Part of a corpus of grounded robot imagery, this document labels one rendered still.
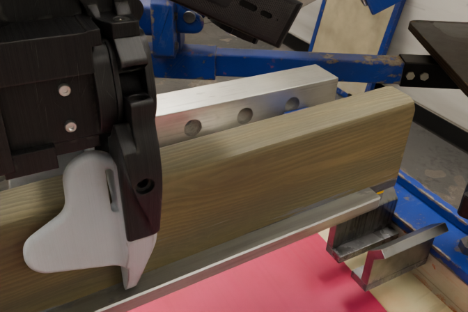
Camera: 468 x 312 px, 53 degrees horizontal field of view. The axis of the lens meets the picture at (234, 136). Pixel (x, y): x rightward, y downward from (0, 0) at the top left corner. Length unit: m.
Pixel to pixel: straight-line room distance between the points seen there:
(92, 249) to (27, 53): 0.10
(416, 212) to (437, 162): 2.06
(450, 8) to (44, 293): 2.48
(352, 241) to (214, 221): 0.20
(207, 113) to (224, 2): 0.33
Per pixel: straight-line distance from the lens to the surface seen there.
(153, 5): 0.91
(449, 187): 2.38
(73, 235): 0.23
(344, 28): 3.03
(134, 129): 0.19
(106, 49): 0.19
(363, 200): 0.34
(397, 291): 0.47
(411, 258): 0.44
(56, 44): 0.18
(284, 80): 0.60
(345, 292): 0.45
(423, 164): 2.50
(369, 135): 0.32
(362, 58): 1.03
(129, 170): 0.19
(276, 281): 0.45
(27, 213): 0.24
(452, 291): 0.46
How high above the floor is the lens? 1.29
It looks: 31 degrees down
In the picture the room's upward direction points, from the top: 2 degrees clockwise
